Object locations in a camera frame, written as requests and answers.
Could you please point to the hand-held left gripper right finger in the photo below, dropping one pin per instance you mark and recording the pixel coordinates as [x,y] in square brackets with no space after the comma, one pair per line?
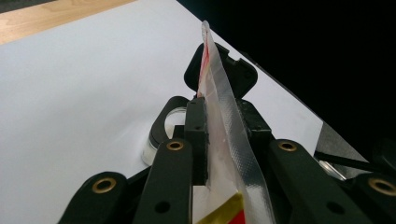
[305,180]

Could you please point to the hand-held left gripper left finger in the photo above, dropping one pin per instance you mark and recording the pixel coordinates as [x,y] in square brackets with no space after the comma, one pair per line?
[174,174]

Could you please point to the red white spouted pouch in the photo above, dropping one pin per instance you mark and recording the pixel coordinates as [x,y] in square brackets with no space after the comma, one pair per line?
[230,140]

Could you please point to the wooden table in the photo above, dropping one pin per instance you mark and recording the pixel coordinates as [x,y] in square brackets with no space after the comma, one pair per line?
[46,18]

